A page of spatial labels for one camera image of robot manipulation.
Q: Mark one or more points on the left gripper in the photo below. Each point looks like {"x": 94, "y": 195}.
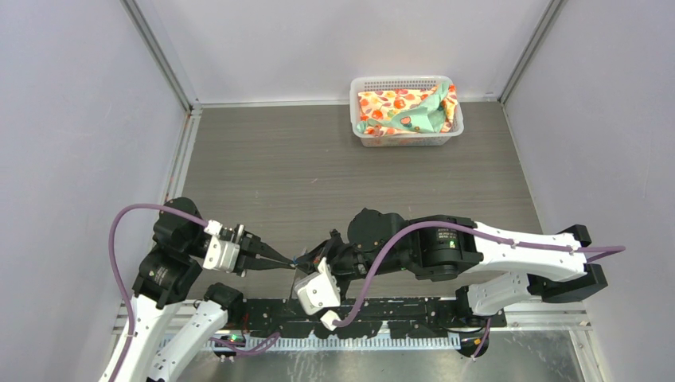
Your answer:
{"x": 250, "y": 245}

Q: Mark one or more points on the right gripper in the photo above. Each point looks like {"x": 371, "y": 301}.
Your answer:
{"x": 326, "y": 253}

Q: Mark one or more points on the large metal keyring disc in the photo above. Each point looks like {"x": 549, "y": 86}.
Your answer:
{"x": 301, "y": 271}

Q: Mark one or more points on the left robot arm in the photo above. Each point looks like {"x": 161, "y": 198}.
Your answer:
{"x": 184, "y": 245}

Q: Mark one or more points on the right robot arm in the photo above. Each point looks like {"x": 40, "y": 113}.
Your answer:
{"x": 441, "y": 248}

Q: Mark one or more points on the white plastic basket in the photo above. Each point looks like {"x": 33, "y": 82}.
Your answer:
{"x": 380, "y": 83}

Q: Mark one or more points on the floral patterned cloth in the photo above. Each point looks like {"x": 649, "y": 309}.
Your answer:
{"x": 407, "y": 111}

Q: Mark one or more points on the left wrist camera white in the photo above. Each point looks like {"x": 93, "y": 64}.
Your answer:
{"x": 223, "y": 247}

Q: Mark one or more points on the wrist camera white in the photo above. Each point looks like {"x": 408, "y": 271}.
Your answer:
{"x": 223, "y": 247}
{"x": 319, "y": 291}

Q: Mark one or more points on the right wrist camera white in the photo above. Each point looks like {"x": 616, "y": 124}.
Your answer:
{"x": 319, "y": 291}

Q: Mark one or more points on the aluminium frame rail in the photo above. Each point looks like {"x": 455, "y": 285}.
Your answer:
{"x": 382, "y": 324}

